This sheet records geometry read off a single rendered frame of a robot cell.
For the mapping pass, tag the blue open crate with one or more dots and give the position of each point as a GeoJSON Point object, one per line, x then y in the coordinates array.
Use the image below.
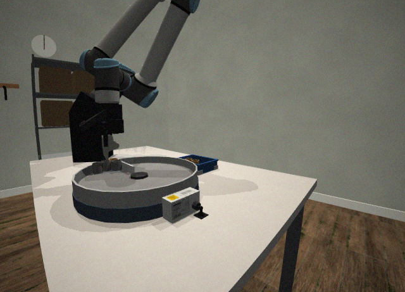
{"type": "Point", "coordinates": [205, 164]}

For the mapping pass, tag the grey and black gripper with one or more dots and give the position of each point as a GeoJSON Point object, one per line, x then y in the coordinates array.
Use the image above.
{"type": "Point", "coordinates": [111, 124]}

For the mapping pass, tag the grey metal ring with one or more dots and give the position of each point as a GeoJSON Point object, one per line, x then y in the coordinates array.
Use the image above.
{"type": "Point", "coordinates": [97, 167]}
{"type": "Point", "coordinates": [116, 165]}
{"type": "Point", "coordinates": [106, 165]}

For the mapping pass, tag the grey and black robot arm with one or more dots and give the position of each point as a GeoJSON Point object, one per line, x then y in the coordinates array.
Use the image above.
{"type": "Point", "coordinates": [141, 87]}

